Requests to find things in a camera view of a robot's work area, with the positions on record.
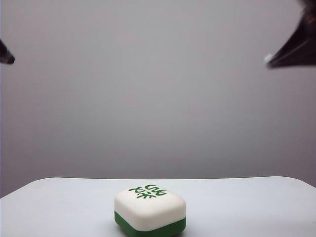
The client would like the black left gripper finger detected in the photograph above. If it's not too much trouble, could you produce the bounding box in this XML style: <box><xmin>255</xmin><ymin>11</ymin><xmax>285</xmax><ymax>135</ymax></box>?
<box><xmin>0</xmin><ymin>39</ymin><xmax>16</xmax><ymax>66</ymax></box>

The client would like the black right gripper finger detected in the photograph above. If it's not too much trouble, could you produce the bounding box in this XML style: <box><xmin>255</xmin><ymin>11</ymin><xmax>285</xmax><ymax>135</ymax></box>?
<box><xmin>265</xmin><ymin>26</ymin><xmax>316</xmax><ymax>69</ymax></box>
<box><xmin>295</xmin><ymin>0</ymin><xmax>316</xmax><ymax>42</ymax></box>

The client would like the white and green foam mahjong tile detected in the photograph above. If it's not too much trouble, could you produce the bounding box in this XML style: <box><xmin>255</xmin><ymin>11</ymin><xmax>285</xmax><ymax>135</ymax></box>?
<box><xmin>114</xmin><ymin>184</ymin><xmax>187</xmax><ymax>234</ymax></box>

